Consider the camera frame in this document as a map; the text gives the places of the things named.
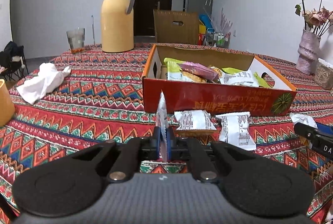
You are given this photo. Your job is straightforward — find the textured storage container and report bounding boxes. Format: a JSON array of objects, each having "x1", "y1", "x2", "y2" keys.
[{"x1": 313, "y1": 58, "x2": 333, "y2": 90}]

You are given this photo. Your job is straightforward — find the glass cup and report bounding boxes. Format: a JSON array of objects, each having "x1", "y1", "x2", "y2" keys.
[{"x1": 66, "y1": 28, "x2": 85, "y2": 54}]

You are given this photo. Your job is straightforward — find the large pink snack packet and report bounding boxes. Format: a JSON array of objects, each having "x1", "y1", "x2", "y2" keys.
[{"x1": 178, "y1": 61, "x2": 219, "y2": 80}]

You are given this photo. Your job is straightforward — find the dried pink flowers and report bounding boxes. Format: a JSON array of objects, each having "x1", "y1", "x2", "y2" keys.
[{"x1": 290, "y1": 0, "x2": 333, "y2": 37}]

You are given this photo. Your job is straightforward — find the crumpled white tissue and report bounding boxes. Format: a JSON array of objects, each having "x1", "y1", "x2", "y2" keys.
[{"x1": 16, "y1": 63, "x2": 72, "y2": 105}]

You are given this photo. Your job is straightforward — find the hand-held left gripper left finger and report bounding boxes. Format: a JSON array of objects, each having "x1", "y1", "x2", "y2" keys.
[{"x1": 69, "y1": 126, "x2": 162, "y2": 183}]

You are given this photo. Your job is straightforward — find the blue plastic container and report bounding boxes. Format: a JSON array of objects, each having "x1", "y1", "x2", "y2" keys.
[{"x1": 199, "y1": 14, "x2": 212, "y2": 29}]

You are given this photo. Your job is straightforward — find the yellow thermos jug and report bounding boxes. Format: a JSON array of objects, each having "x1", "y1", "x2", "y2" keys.
[{"x1": 101, "y1": 0, "x2": 136, "y2": 53}]

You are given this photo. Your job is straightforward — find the patterned red tablecloth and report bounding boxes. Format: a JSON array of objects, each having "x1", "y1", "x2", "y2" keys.
[{"x1": 0, "y1": 42, "x2": 333, "y2": 224}]

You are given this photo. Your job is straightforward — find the red cardboard box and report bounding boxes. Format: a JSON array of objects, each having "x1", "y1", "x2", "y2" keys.
[{"x1": 142, "y1": 44, "x2": 298, "y2": 116}]

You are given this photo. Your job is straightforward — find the dark door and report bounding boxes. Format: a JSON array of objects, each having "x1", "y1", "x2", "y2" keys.
[{"x1": 133, "y1": 0, "x2": 174, "y2": 37}]

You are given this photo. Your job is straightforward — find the orange biscuit packet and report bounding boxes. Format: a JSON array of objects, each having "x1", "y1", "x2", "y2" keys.
[{"x1": 181, "y1": 72, "x2": 209, "y2": 83}]

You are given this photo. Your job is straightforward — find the pale purple dried grass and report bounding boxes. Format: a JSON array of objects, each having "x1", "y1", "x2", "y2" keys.
[{"x1": 212, "y1": 7, "x2": 233, "y2": 33}]

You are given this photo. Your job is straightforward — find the thin white snack packet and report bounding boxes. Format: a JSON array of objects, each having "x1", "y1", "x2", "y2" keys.
[{"x1": 155, "y1": 90, "x2": 168, "y2": 162}]

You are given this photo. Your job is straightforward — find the orange cup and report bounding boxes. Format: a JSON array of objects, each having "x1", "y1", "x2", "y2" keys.
[{"x1": 0, "y1": 79, "x2": 15, "y2": 127}]

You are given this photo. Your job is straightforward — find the black folding chair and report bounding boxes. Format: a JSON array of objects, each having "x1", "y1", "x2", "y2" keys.
[{"x1": 0, "y1": 41, "x2": 29, "y2": 81}]

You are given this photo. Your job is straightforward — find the light green snack packet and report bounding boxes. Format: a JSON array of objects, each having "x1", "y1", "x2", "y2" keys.
[{"x1": 163, "y1": 57, "x2": 184, "y2": 81}]

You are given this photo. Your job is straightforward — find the pink textured vase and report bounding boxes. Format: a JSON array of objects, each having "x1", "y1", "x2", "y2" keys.
[{"x1": 295, "y1": 29, "x2": 321, "y2": 76}]

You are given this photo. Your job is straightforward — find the wire basket with bottles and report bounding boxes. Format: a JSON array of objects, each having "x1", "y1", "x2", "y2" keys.
[{"x1": 205, "y1": 28, "x2": 231, "y2": 49}]

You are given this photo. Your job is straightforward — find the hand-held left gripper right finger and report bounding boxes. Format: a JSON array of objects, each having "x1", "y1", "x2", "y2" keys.
[{"x1": 166, "y1": 127, "x2": 263, "y2": 184}]

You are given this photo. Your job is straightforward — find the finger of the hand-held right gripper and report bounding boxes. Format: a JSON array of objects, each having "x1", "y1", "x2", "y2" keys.
[
  {"x1": 316, "y1": 123, "x2": 333, "y2": 134},
  {"x1": 294, "y1": 122, "x2": 320, "y2": 141}
]

